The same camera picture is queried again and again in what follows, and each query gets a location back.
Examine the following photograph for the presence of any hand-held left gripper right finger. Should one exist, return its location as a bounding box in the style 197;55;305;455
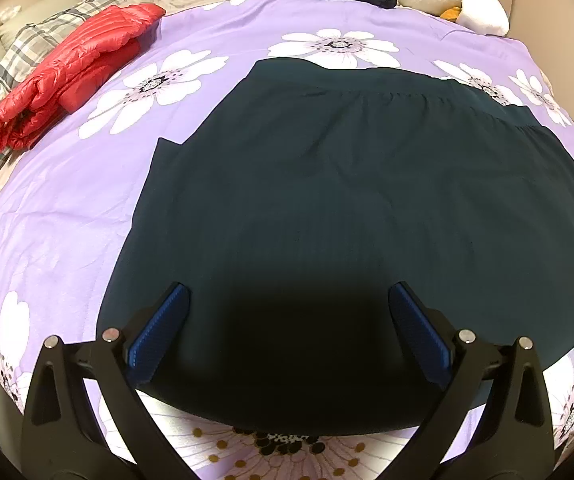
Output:
388;281;556;480

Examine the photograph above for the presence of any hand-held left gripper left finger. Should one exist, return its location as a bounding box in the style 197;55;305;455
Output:
21;281;199;480

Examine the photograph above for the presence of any dark teal jacket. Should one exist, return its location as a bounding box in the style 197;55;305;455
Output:
100;57;574;436

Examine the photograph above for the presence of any purple floral bed sheet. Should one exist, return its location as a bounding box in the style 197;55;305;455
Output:
0;0;574;480

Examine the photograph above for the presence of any red down jacket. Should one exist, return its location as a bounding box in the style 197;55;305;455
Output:
0;3;167;155

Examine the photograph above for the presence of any grey plaid pillow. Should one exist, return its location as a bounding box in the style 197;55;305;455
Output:
0;0;133;213

